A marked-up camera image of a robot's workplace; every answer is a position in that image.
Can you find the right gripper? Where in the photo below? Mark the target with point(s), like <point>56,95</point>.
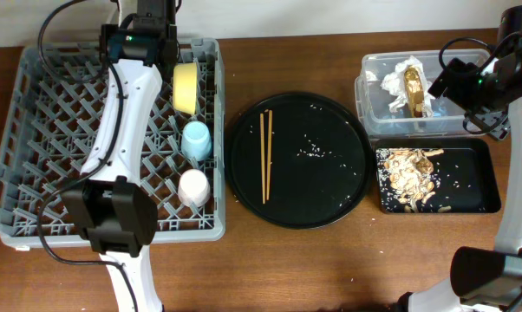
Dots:
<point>495,124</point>

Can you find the brown bread piece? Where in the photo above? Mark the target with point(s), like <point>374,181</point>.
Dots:
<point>414,92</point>

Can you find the pink plastic cup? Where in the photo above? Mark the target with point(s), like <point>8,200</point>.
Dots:
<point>194,188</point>

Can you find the round black tray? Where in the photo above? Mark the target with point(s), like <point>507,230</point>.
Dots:
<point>322,160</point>

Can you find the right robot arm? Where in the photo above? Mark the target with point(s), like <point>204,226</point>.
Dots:
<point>487,280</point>

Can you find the yellow bowl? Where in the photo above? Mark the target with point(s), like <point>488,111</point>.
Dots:
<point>185,87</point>

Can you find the crumpled white paper wrapper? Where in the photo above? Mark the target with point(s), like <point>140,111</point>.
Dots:
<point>394,84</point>

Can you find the blue plastic cup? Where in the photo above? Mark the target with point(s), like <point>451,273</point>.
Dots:
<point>196,141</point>

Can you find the food scraps pile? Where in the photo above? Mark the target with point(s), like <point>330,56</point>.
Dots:
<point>408,179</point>

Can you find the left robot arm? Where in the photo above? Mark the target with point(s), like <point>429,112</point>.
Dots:
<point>106,203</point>

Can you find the wooden chopstick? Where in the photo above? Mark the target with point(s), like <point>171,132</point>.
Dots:
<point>268,176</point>
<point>262,151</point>

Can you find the grey dishwasher rack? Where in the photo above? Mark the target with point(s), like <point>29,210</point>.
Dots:
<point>50,130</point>

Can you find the black rectangular tray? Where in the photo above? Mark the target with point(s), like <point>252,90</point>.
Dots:
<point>468,182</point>

